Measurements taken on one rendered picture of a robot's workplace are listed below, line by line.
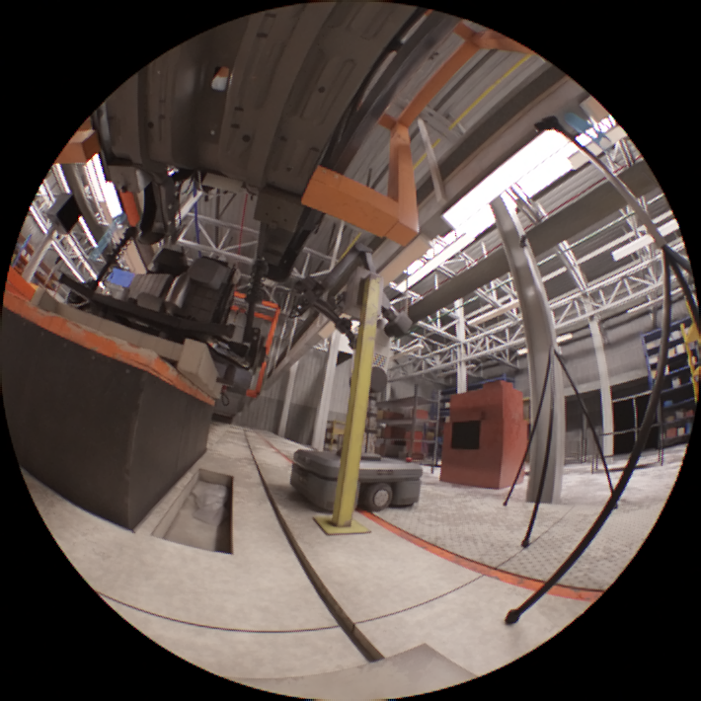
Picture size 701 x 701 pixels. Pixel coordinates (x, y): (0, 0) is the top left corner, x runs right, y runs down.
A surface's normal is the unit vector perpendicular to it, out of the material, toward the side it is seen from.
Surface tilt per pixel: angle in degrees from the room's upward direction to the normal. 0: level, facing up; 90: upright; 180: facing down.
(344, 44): 180
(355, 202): 180
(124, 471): 90
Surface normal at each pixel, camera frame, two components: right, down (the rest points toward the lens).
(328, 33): -0.13, 0.93
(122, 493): 0.43, -0.26
